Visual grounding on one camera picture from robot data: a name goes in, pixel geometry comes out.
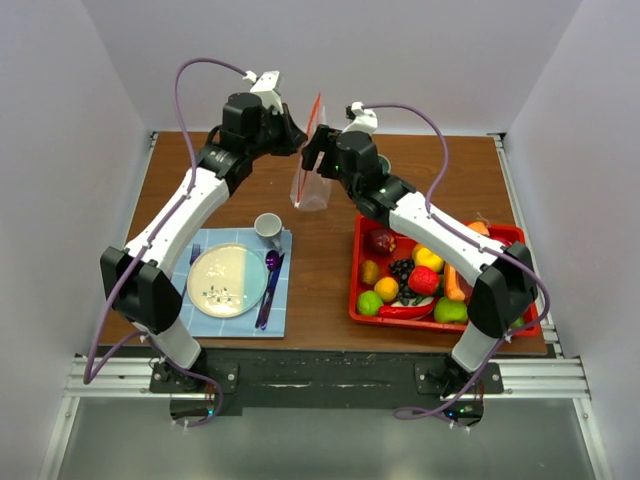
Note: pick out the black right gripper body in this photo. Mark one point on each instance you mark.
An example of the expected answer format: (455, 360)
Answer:
(332, 169)

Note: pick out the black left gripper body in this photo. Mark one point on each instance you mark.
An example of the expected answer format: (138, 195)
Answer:
(272, 138)

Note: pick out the clear orange zip top bag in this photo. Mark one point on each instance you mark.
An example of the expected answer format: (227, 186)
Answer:
(309, 191)

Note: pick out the brown kiwi fruit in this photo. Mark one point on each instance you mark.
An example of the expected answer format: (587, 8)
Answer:
(369, 272)

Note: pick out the yellow lemon toy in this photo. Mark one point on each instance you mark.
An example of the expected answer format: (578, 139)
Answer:
(423, 256)

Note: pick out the orange toy fruit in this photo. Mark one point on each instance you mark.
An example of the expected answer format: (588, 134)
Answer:
(387, 288)

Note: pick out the red raspberry toy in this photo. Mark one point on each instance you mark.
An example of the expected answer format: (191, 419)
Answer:
(423, 281)

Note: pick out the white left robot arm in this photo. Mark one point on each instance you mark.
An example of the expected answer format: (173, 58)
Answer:
(137, 277)

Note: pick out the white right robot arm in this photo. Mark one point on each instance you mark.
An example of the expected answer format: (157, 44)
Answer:
(501, 278)

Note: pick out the teal ceramic mug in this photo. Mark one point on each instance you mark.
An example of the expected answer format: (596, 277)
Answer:
(385, 164)

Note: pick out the grey small cup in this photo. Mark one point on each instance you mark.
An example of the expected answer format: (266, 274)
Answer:
(268, 227)

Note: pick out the purple spoon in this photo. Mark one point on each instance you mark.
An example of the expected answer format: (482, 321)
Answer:
(271, 265)

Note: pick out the black grape bunch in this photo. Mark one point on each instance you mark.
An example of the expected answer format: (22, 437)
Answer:
(401, 270)

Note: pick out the blue knife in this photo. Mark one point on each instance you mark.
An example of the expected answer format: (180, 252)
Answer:
(270, 300)

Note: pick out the blue checked placemat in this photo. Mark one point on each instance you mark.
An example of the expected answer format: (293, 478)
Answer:
(244, 325)

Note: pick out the red plastic tray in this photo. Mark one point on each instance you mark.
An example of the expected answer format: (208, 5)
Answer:
(403, 251)

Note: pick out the blue fork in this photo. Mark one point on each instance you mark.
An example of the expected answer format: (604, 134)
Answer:
(195, 253)

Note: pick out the green lime left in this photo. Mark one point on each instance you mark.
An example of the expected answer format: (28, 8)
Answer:
(368, 303)

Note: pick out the orange carrot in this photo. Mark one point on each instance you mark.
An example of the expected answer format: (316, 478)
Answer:
(480, 228)

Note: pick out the cream and blue plate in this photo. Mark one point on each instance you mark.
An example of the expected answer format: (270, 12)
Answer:
(227, 280)

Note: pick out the red chili pepper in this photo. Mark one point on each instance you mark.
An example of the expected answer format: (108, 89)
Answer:
(401, 312)

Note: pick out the pink dragon fruit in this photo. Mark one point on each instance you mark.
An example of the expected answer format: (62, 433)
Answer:
(504, 241)

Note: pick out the green apple right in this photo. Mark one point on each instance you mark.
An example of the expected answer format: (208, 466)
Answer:
(449, 311)

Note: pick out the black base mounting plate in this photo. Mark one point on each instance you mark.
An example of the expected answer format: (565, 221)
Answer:
(286, 378)

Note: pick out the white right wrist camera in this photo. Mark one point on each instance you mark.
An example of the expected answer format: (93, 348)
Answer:
(361, 119)

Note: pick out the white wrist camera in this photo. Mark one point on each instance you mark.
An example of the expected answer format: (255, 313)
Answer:
(266, 88)
(361, 119)

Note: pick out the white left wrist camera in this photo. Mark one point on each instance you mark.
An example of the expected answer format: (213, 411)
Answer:
(266, 88)

